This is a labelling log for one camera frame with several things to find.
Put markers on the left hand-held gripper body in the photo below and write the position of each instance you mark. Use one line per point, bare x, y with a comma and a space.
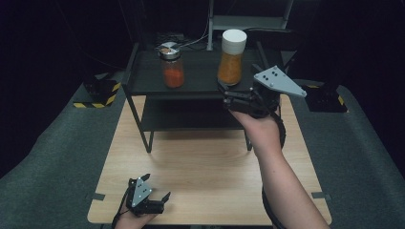
140, 194

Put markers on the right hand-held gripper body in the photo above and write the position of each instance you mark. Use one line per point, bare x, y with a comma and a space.
267, 92

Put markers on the white lid orange spice jar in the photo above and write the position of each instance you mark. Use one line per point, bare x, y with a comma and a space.
230, 66

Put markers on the black two-tier shelf rack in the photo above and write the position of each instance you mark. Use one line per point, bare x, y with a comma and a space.
200, 73

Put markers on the metal lid red spice jar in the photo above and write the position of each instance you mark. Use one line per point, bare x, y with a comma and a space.
173, 74

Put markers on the person's left hand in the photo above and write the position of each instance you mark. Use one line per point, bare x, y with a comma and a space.
133, 221

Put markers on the person's right hand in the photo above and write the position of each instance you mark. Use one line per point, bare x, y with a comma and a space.
259, 127

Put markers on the dark box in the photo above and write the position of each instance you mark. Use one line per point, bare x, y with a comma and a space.
270, 37

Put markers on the dark tape strip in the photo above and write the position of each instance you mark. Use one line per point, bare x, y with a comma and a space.
98, 196
321, 195

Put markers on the grey metal stand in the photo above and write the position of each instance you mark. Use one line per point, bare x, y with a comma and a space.
254, 23

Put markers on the black yellow striped base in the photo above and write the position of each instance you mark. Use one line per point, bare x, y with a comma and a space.
98, 92
321, 101

